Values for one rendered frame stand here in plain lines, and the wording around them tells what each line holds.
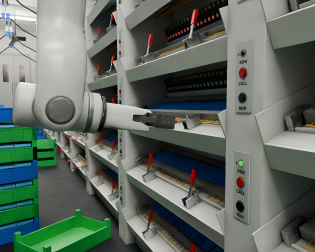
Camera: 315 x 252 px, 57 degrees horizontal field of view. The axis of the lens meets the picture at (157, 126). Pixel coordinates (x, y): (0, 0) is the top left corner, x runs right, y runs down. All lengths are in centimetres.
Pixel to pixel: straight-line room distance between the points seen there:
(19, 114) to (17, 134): 71
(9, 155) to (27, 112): 72
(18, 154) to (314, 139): 108
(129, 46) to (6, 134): 58
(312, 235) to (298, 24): 32
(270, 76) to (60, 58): 34
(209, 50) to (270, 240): 38
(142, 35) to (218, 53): 59
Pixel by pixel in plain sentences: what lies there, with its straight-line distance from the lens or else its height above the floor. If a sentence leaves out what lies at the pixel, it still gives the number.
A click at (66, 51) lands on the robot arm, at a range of 52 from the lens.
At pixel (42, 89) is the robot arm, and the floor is 57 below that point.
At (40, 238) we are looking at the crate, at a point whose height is 2.
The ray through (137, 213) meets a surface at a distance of 119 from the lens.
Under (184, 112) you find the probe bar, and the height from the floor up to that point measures 52.
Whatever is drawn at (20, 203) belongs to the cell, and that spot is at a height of 15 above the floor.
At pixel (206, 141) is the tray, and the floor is 46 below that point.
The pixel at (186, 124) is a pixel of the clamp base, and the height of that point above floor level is 50.
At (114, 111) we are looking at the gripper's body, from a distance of 58.
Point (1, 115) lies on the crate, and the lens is 126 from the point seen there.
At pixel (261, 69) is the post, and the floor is 60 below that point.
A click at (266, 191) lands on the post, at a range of 52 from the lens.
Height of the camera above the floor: 54
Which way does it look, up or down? 4 degrees down
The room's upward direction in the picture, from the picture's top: straight up
